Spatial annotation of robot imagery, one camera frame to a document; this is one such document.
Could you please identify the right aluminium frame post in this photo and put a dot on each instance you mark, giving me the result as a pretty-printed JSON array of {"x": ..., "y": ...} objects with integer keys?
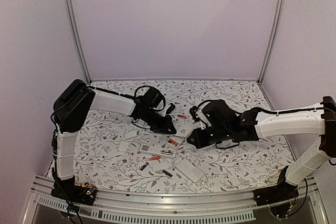
[{"x": 271, "y": 41}]

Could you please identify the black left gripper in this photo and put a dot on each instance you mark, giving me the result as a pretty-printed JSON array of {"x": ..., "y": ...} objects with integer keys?
[{"x": 167, "y": 125}]

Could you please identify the orange copper battery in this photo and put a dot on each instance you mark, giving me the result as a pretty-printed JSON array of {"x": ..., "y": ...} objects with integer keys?
[{"x": 174, "y": 142}]

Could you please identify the white remote with display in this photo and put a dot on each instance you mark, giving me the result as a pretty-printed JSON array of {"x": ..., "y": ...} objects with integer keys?
[{"x": 157, "y": 151}]

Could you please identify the red orange battery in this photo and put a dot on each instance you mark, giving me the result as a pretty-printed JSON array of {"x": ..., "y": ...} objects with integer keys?
[
  {"x": 154, "y": 158},
  {"x": 182, "y": 116}
]

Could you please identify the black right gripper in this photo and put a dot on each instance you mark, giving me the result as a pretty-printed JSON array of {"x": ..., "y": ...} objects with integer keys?
[{"x": 199, "y": 143}]

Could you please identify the white remote with green logo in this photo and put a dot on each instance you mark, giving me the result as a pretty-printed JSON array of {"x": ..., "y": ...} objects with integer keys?
[{"x": 183, "y": 132}]

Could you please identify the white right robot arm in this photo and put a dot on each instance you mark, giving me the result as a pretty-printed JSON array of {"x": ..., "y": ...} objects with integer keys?
[{"x": 218, "y": 123}]

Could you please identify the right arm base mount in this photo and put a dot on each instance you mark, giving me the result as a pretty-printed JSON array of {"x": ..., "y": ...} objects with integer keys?
[{"x": 283, "y": 197}]

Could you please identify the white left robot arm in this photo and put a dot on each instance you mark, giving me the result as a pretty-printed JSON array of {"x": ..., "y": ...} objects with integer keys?
[{"x": 71, "y": 109}]

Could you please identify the floral tablecloth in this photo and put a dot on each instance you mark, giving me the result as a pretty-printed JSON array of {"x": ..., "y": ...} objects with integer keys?
[{"x": 226, "y": 167}]

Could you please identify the white remote control back up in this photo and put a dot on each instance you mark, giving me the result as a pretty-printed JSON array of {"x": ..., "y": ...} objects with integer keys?
[{"x": 189, "y": 170}]

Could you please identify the white battery cover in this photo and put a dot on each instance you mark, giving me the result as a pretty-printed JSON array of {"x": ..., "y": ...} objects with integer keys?
[
  {"x": 122, "y": 147},
  {"x": 130, "y": 135}
]

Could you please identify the left aluminium frame post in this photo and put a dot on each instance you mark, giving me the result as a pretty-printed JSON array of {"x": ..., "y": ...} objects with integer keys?
[{"x": 76, "y": 40}]

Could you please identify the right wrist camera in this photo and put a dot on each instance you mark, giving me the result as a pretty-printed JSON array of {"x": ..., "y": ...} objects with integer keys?
[{"x": 196, "y": 118}]

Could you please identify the front aluminium rail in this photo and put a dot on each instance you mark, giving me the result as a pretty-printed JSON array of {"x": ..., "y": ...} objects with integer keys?
[{"x": 126, "y": 207}]

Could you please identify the aluminium frame post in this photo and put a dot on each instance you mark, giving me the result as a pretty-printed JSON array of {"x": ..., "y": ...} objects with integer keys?
[
  {"x": 76, "y": 40},
  {"x": 271, "y": 41}
]

